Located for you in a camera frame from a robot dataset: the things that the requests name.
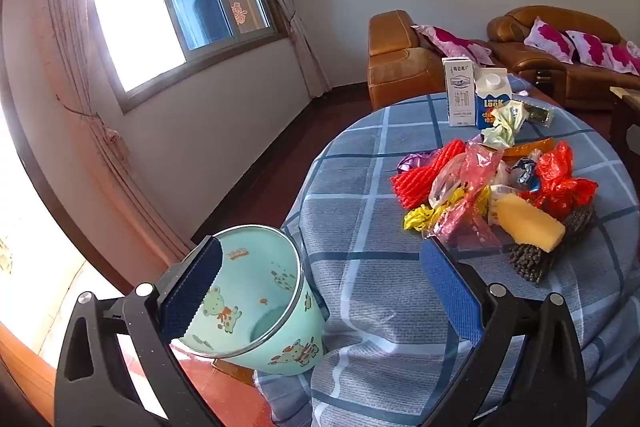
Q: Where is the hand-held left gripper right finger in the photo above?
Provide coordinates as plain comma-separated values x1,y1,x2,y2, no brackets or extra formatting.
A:
419,236,588,427

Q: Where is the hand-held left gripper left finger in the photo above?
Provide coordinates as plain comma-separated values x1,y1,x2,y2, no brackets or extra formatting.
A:
54,236,226,427

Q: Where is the green bear print bin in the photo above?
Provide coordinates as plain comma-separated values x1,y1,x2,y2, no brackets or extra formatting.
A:
170,223,327,376

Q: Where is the yellow sponge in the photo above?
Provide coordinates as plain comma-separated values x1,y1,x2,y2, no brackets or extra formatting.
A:
495,194,566,253

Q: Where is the clear pink plastic bag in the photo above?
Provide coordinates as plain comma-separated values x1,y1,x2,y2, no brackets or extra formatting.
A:
422,142,506,250

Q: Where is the purple wrapper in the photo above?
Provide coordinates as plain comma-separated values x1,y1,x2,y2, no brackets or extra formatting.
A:
397,152,438,172

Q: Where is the pale yellow wrapper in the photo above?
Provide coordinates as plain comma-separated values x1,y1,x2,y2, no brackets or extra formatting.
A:
481,101,528,148

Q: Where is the yellow crumpled wrapper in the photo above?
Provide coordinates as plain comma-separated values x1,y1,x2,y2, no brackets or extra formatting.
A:
404,189,491,233

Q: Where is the dark scouring pad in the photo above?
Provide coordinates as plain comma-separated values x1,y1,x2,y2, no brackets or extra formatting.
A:
507,204,596,284

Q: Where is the wooden stool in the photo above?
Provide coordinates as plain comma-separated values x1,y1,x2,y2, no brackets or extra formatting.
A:
212,357,256,388

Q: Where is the red foam net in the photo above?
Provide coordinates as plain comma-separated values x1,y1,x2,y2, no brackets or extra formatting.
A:
391,139,467,210

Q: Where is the blue plaid tablecloth table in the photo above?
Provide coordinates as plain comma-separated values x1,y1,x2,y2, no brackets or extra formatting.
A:
255,74,640,427

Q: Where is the blue silver wrapper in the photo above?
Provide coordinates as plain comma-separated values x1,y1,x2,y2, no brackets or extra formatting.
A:
510,158,543,192

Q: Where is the pink curtain with tie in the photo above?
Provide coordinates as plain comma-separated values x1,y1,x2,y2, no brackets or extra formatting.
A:
45,0,193,265

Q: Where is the red plastic bag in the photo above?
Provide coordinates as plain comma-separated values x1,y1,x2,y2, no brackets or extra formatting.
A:
520,141,598,223

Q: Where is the orange wrapper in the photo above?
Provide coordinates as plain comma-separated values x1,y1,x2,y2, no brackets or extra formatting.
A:
500,138,555,158

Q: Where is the wooden cabinet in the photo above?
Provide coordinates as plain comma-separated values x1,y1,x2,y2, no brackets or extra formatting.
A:
0,322,56,408

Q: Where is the blue and white carton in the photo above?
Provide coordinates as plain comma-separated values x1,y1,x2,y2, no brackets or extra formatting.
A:
472,68,512,130

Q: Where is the white milk carton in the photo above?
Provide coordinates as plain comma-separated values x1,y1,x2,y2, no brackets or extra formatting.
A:
442,57,476,128

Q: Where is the small green packet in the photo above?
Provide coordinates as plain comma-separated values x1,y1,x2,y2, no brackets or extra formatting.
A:
520,103,557,128

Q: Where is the orange leather armchair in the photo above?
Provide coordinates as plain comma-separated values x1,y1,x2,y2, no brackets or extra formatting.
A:
367,10,448,110

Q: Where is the brown leather sofa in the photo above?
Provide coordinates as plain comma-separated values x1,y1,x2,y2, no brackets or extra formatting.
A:
487,5,640,110

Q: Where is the wooden coffee table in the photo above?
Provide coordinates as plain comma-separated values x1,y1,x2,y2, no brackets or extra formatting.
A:
610,86,640,158

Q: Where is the pink floral cushion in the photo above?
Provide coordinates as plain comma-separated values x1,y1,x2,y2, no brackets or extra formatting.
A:
411,24,496,68

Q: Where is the pink floral pillow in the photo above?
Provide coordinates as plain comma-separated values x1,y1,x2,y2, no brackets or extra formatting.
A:
605,39,640,75
565,30,613,68
524,17,576,64

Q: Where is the window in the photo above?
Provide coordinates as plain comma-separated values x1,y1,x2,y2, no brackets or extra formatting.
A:
87,0,281,112

